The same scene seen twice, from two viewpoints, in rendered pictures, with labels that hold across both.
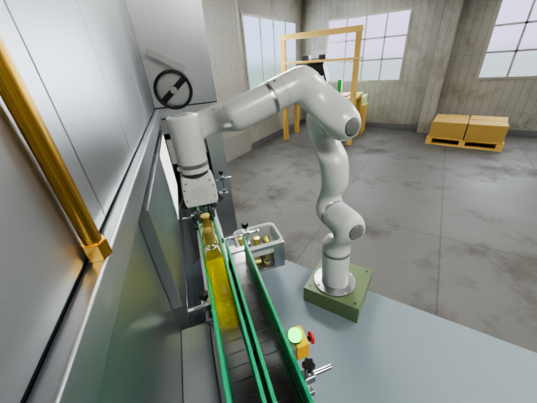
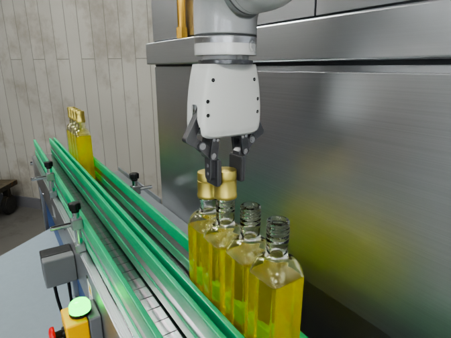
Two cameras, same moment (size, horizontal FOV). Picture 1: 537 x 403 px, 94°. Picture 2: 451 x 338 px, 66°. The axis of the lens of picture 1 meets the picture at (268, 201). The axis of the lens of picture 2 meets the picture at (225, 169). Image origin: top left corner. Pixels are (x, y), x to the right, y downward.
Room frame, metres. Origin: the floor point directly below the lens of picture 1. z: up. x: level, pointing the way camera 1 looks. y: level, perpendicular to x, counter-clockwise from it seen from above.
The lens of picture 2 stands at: (1.16, 0.06, 1.50)
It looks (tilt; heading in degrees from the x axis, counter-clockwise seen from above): 16 degrees down; 163
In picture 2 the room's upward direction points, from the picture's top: straight up
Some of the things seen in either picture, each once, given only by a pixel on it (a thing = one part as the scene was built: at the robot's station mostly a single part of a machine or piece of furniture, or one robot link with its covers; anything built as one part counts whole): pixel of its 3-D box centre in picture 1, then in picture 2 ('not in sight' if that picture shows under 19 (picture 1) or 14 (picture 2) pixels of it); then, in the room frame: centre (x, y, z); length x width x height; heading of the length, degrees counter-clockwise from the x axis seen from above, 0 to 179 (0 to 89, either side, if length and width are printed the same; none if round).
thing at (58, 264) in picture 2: not in sight; (58, 265); (0.21, -0.14, 0.96); 0.08 x 0.08 x 0.08; 16
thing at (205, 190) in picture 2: (208, 235); (207, 184); (0.63, 0.19, 1.31); 0.04 x 0.04 x 0.04
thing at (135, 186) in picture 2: not in sight; (141, 192); (0.08, 0.11, 1.11); 0.07 x 0.04 x 0.13; 106
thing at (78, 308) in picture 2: (295, 334); (79, 306); (0.48, -0.05, 1.01); 0.04 x 0.04 x 0.03
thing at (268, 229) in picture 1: (257, 241); not in sight; (1.01, 0.07, 0.97); 0.22 x 0.17 x 0.09; 106
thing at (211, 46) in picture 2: (192, 166); (227, 48); (0.69, 0.21, 1.52); 0.09 x 0.08 x 0.03; 107
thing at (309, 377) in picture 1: (316, 374); (67, 229); (0.31, -0.08, 1.11); 0.07 x 0.04 x 0.13; 106
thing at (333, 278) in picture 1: (335, 266); not in sight; (0.83, -0.28, 0.93); 0.19 x 0.19 x 0.18
